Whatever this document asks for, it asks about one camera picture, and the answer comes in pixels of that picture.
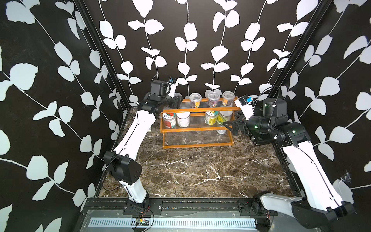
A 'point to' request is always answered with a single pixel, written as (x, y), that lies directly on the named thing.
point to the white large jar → (183, 119)
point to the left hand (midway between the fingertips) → (177, 93)
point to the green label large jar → (224, 116)
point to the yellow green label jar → (210, 117)
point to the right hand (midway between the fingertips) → (229, 115)
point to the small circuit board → (141, 222)
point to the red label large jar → (169, 120)
